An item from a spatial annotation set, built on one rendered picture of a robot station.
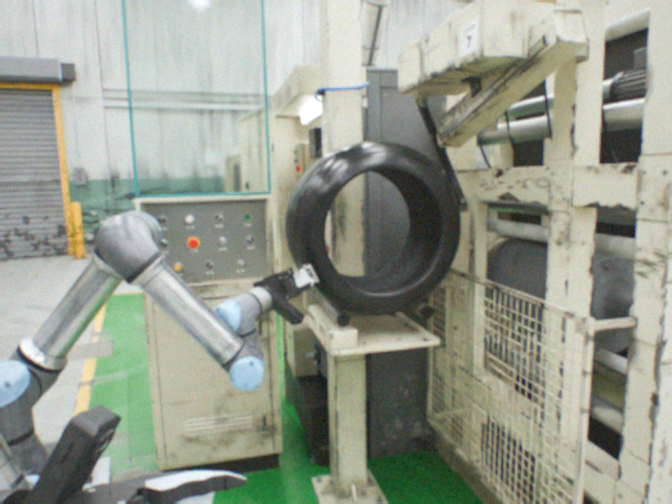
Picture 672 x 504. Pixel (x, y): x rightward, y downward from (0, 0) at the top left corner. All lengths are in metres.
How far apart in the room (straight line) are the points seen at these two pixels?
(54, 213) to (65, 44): 3.06
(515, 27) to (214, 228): 1.38
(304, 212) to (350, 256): 0.47
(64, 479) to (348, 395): 1.65
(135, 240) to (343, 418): 1.26
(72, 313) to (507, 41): 1.26
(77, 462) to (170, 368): 1.81
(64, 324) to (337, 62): 1.24
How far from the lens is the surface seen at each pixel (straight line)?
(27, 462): 1.31
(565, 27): 1.43
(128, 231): 1.12
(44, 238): 10.54
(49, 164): 10.47
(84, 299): 1.28
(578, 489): 1.47
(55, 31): 10.80
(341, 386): 2.03
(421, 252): 1.85
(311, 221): 1.46
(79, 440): 0.47
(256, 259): 2.20
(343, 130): 1.87
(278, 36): 11.26
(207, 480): 0.52
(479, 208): 2.02
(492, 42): 1.42
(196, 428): 2.38
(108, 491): 0.52
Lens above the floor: 1.34
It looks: 9 degrees down
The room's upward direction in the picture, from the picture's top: 1 degrees counter-clockwise
